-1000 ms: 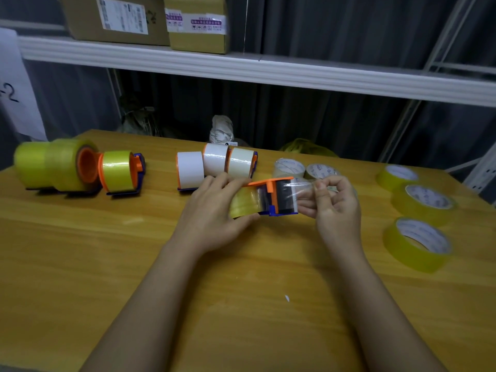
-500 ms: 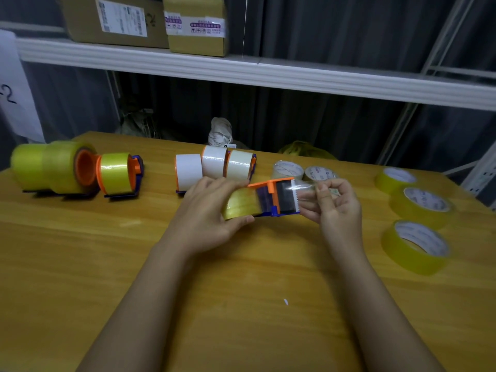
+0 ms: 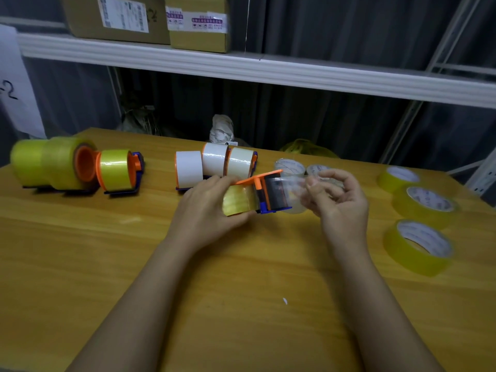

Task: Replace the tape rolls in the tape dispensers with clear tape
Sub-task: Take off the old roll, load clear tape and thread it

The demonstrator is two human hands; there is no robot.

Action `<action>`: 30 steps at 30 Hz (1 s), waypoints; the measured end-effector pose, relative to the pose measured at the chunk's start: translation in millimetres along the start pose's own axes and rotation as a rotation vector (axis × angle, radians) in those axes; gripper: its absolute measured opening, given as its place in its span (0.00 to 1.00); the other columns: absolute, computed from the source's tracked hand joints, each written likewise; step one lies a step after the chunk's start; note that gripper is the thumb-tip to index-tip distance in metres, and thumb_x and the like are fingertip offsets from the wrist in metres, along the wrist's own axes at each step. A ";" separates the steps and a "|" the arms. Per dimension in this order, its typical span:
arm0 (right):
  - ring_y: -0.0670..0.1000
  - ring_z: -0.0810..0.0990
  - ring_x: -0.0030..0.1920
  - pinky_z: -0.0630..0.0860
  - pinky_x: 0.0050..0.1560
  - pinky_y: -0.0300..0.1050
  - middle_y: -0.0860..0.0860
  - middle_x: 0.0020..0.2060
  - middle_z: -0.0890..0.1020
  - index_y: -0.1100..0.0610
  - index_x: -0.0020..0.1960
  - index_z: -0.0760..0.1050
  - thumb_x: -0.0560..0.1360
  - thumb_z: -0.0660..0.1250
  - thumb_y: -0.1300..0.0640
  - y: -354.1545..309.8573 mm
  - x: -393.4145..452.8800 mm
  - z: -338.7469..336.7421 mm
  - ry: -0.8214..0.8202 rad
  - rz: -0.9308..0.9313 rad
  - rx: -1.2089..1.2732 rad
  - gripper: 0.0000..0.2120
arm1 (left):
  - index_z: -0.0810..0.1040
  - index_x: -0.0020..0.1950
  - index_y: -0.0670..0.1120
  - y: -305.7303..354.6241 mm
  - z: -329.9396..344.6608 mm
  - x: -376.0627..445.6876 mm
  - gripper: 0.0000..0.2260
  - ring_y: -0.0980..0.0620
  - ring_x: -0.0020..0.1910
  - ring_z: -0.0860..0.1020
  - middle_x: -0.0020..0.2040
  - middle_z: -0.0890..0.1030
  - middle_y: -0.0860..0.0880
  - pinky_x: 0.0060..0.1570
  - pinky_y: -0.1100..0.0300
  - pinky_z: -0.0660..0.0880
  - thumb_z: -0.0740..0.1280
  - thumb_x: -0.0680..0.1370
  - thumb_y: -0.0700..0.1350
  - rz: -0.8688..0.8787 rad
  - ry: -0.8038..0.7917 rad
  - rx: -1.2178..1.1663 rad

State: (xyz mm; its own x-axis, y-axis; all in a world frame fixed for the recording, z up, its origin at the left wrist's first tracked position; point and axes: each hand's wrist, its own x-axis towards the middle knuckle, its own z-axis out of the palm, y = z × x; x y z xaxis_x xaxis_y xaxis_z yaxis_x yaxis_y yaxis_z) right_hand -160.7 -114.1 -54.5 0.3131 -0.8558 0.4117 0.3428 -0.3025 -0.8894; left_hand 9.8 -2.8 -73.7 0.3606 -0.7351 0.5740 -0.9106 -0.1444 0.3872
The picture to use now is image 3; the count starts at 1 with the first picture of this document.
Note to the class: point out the person's right hand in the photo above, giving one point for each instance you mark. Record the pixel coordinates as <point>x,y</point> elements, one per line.
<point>345,213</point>

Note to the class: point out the person's left hand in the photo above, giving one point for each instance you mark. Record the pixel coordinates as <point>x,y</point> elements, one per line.
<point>201,216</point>

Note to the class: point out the person's right thumb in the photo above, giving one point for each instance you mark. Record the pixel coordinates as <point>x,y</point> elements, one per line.
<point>318,189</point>

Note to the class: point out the person's left thumb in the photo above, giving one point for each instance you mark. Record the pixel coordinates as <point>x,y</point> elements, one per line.
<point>242,218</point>

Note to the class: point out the yellow tape roll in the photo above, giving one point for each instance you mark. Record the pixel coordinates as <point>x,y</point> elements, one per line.
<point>416,247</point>
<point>115,170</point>
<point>28,162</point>
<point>424,207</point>
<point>62,162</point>
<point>399,178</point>
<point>240,199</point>

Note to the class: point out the person's right forearm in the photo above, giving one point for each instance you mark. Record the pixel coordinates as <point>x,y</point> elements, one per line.
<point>376,313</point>

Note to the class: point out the person's left forearm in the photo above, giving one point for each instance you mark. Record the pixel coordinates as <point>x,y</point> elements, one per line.
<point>139,317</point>

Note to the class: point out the clear tape roll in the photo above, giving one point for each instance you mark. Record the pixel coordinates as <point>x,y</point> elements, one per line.
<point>316,169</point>
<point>290,166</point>

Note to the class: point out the yellow-green plastic bag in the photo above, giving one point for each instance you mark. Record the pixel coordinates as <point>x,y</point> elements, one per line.
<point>308,148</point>

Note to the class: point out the white tape roll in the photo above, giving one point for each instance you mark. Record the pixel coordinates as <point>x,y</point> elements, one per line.
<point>214,158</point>
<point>240,162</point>
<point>190,168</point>

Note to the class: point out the white crumpled plastic bag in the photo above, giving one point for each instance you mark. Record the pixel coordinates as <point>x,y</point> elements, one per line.
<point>221,129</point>

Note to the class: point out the white shelf board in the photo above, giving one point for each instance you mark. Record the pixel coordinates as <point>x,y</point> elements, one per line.
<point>271,71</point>

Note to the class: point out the clear crumpled plastic bag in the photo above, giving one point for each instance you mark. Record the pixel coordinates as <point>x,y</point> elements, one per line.
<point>137,120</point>

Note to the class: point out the dark grey curtain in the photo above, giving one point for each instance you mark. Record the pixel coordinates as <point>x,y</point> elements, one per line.
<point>341,30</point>

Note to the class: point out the small cardboard box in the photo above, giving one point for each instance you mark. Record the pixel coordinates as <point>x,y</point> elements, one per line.
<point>197,30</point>

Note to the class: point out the large cardboard box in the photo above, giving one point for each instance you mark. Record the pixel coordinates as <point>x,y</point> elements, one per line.
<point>116,19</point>

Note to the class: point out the white paper sheet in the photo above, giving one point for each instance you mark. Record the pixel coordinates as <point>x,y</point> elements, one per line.
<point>17,85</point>

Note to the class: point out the white metal shelf frame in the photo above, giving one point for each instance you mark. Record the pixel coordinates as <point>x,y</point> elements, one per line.
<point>445,50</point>

